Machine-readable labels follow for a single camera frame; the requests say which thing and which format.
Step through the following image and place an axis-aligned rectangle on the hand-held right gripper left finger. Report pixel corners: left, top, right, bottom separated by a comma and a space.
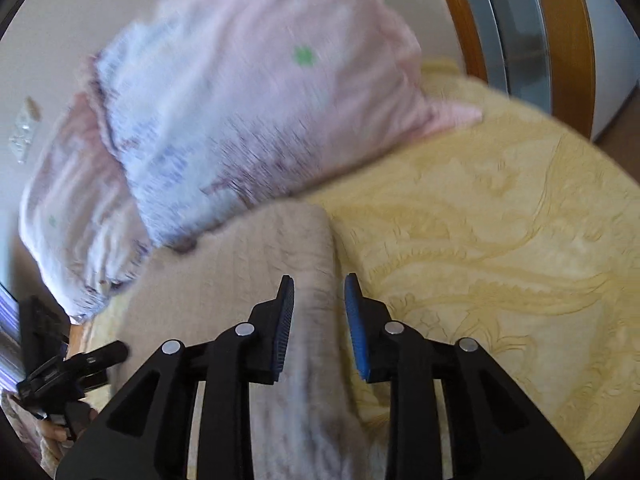
55, 275, 297, 480

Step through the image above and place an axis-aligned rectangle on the pink floral pillow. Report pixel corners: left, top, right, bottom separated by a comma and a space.
19, 91, 153, 322

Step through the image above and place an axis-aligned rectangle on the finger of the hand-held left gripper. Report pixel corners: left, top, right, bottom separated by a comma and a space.
66, 340, 129, 374
75, 371, 110, 393

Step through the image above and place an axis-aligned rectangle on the yellow patterned blanket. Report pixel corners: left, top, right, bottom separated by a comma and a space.
37, 59, 640, 480

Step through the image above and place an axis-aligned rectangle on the pink blue tree-print pillow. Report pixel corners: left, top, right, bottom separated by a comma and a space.
92, 0, 485, 257

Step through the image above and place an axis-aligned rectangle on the clear wall fixture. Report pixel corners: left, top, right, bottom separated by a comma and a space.
7, 97, 42, 165

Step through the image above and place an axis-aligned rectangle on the frosted glass panel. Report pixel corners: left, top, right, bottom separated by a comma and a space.
451, 0, 557, 113

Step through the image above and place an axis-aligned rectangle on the person's left hand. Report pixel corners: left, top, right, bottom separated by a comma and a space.
42, 406, 99, 445

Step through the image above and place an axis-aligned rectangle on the flat screen television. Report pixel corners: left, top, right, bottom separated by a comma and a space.
0, 282, 69, 397

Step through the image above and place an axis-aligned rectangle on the beige cable-knit sweater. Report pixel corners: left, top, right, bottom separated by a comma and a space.
122, 202, 383, 480

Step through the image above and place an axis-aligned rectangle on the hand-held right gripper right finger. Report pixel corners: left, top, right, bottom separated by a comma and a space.
344, 273, 586, 480

